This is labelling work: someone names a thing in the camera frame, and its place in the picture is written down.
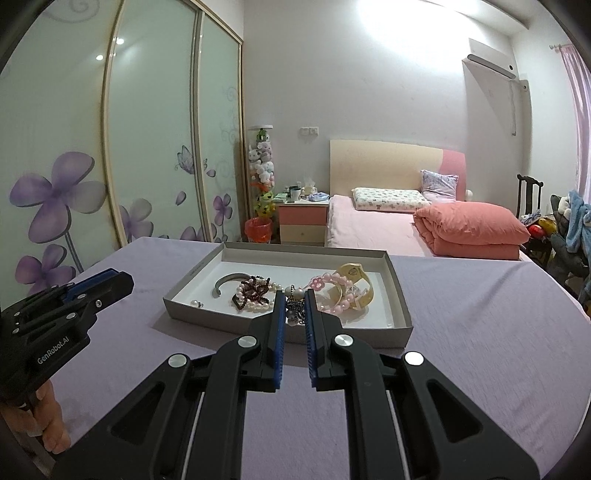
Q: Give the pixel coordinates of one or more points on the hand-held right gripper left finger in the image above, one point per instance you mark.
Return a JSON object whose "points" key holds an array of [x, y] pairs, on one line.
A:
{"points": [[277, 341]]}

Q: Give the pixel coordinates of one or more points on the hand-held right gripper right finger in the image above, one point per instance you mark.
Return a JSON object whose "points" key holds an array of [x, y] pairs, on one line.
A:
{"points": [[311, 341]]}

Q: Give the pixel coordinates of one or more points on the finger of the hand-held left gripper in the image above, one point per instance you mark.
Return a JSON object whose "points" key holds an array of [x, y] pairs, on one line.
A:
{"points": [[111, 288], [87, 284]]}

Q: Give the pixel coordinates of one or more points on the grey cardboard box tray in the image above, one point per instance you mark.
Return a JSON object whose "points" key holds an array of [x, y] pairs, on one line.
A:
{"points": [[383, 300]]}

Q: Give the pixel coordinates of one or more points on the person's left hand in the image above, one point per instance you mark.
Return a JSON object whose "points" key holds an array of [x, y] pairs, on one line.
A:
{"points": [[48, 415]]}

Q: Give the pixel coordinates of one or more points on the yellow wrist watch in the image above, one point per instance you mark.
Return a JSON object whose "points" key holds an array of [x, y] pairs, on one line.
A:
{"points": [[364, 295]]}

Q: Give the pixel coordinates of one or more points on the red trash bin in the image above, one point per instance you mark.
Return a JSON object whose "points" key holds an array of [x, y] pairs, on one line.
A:
{"points": [[258, 230]]}

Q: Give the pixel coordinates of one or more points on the pink and cream nightstand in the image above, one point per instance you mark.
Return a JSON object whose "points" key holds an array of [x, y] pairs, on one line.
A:
{"points": [[302, 226]]}

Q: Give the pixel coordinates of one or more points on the bed with pink sheet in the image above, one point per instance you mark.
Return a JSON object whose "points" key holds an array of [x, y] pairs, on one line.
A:
{"points": [[364, 226]]}

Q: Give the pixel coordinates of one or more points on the blue cloth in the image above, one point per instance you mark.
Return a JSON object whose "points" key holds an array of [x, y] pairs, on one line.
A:
{"points": [[318, 198]]}

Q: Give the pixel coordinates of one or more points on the white mug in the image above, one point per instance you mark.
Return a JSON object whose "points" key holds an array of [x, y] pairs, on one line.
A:
{"points": [[294, 194]]}

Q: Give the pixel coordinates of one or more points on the tissue box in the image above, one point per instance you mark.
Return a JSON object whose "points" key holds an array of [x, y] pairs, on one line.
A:
{"points": [[309, 190]]}

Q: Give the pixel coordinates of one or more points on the purple tablecloth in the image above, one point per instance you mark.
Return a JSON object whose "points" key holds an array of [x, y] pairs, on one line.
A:
{"points": [[461, 369]]}

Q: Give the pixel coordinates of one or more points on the wardrobe with purple flower doors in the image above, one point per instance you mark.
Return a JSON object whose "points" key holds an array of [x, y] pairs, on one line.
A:
{"points": [[152, 138]]}

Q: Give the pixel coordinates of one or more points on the white printed pillow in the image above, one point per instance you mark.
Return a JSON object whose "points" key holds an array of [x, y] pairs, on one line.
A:
{"points": [[388, 199]]}

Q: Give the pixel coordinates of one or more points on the column of plush toys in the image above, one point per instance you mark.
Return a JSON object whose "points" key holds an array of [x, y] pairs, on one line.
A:
{"points": [[261, 170]]}

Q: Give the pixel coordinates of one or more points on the cream and pink headboard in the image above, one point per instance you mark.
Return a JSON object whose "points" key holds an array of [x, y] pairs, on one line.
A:
{"points": [[383, 166]]}

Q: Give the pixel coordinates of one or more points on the folded pink quilt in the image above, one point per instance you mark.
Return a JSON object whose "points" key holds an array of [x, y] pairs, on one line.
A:
{"points": [[471, 230]]}

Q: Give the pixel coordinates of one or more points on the purple pillow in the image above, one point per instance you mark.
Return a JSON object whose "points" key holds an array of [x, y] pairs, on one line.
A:
{"points": [[438, 187]]}

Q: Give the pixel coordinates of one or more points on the dark wooden chair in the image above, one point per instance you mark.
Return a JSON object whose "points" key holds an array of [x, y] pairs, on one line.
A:
{"points": [[528, 194]]}

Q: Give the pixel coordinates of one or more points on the pile of clothes and toys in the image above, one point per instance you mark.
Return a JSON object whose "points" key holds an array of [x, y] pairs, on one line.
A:
{"points": [[572, 230]]}

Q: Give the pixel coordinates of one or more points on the white air conditioner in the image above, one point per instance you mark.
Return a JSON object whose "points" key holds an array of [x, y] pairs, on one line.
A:
{"points": [[489, 57]]}

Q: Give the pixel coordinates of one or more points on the pink curtain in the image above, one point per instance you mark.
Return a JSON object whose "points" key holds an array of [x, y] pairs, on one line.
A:
{"points": [[577, 115]]}

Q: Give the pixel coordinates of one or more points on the white wall socket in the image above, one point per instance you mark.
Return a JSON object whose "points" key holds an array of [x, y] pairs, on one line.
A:
{"points": [[309, 131]]}

